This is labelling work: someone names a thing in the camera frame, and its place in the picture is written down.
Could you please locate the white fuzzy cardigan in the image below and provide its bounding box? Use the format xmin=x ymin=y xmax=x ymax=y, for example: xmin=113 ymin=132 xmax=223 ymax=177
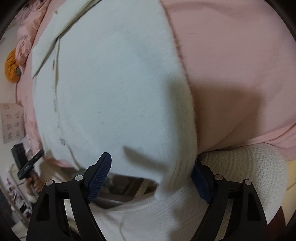
xmin=32 ymin=1 xmax=197 ymax=199

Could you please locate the left hand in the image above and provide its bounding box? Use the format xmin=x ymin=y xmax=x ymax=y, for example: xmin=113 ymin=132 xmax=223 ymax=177
xmin=25 ymin=173 xmax=44 ymax=194

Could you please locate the paper sheet with drawings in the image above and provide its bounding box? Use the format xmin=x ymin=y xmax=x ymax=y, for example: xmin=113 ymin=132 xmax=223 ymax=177
xmin=1 ymin=103 xmax=25 ymax=144

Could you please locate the orange pumpkin plush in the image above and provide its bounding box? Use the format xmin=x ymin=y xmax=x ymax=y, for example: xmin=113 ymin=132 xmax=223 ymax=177
xmin=4 ymin=49 xmax=21 ymax=83

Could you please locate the pink crumpled duvet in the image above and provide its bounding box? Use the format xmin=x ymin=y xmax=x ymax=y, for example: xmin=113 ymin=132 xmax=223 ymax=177
xmin=15 ymin=0 xmax=51 ymax=66

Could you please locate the pink bed sheet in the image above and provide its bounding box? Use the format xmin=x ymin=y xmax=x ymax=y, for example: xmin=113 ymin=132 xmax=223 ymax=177
xmin=17 ymin=1 xmax=295 ymax=161

